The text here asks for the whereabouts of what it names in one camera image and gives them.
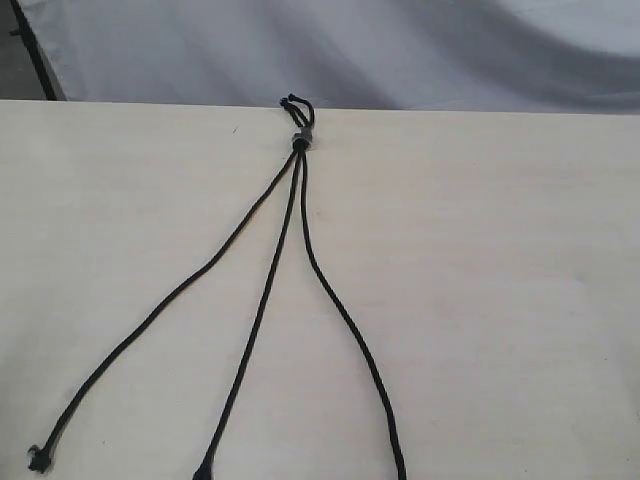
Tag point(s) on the grey backdrop cloth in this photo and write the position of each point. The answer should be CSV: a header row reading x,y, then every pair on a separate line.
x,y
423,55

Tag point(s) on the black stand pole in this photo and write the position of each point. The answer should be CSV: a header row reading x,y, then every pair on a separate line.
x,y
29,41

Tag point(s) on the grey cable clamp bracket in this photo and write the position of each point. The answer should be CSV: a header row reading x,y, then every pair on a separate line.
x,y
302,140

